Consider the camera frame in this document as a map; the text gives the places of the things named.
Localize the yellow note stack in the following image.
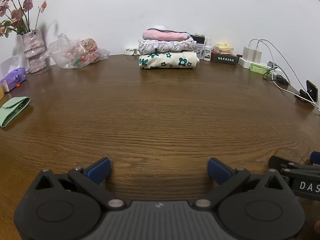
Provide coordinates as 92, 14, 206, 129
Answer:
214, 43, 234, 54

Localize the pink folded garment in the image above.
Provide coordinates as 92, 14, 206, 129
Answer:
142, 28, 190, 42

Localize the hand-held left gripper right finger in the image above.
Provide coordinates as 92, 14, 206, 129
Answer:
195, 157, 288, 209

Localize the white cable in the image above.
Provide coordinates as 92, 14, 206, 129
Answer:
249, 39, 320, 110

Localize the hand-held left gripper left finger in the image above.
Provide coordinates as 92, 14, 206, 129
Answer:
35, 157, 125, 209

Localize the purple tissue pack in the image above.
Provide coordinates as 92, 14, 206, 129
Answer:
0, 55, 28, 92

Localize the dark box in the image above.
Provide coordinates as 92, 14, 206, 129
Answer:
211, 49, 238, 65

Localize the small black white box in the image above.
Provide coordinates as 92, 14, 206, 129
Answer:
189, 33, 206, 58

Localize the lilac floral garment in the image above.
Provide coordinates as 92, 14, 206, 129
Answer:
138, 37, 198, 55

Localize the green fabric pouch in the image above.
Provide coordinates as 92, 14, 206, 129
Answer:
0, 97, 31, 128

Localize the dried rose bouquet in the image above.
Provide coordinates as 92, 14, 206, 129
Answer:
0, 0, 48, 37

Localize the black plug adapter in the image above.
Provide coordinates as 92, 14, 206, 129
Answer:
262, 61, 290, 85

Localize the white plastic bottle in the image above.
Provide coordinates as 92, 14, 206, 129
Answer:
204, 37, 212, 62

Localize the clear plastic bag of snacks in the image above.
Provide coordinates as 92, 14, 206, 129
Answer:
40, 33, 110, 69

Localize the phone on black stand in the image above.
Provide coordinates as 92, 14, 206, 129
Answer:
296, 80, 319, 104

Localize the cream dress with teal flowers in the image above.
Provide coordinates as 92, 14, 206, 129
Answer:
139, 51, 199, 69

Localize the knit-covered vase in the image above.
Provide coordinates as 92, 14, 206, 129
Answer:
22, 29, 48, 73

